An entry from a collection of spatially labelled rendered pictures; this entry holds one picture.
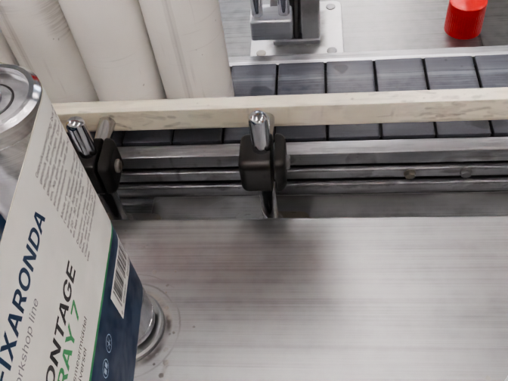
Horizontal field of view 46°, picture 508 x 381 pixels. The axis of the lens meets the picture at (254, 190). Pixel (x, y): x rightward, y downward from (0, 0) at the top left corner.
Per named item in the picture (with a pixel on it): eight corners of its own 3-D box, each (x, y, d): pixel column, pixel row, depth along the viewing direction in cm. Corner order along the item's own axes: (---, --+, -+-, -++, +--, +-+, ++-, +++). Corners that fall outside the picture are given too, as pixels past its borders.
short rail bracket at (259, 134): (251, 243, 44) (230, 132, 35) (253, 211, 46) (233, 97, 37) (295, 243, 44) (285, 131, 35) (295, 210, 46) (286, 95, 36)
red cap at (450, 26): (478, 42, 55) (484, 12, 53) (440, 35, 56) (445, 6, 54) (484, 20, 57) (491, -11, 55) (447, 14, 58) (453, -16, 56)
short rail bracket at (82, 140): (102, 245, 46) (43, 137, 36) (118, 180, 49) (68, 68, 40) (144, 244, 45) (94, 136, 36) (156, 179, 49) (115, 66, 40)
